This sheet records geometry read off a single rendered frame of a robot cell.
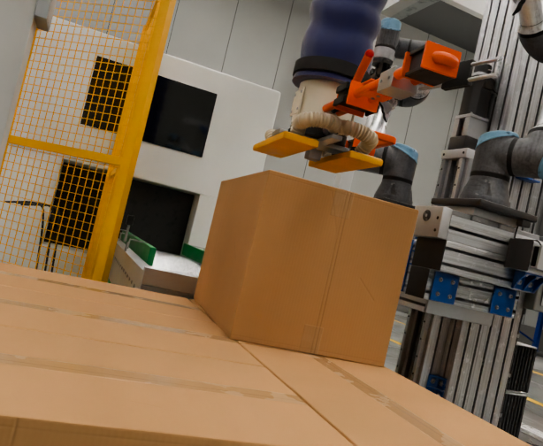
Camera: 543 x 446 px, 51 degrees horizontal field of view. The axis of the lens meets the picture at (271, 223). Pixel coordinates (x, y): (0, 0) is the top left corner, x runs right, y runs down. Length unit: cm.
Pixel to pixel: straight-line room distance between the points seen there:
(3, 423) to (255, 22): 1138
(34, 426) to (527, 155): 148
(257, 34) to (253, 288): 1064
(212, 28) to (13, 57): 907
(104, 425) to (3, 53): 213
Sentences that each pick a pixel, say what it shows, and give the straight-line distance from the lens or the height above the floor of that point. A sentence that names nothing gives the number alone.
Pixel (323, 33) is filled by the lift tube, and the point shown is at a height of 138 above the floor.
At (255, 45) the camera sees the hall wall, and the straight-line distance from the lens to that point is 1173.
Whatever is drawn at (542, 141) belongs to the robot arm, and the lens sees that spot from 180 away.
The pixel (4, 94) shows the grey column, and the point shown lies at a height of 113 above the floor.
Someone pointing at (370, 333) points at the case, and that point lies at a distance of 143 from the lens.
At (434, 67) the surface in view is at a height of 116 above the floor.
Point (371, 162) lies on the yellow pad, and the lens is 155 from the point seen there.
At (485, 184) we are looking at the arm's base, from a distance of 181.
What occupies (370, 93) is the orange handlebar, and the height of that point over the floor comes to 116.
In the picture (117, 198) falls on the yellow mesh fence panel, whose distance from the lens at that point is 265.
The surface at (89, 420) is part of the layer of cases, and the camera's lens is 68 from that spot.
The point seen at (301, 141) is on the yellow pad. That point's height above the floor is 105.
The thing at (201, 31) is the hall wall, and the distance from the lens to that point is 1146.
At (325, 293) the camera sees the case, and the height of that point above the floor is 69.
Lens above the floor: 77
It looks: 2 degrees up
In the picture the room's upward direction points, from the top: 13 degrees clockwise
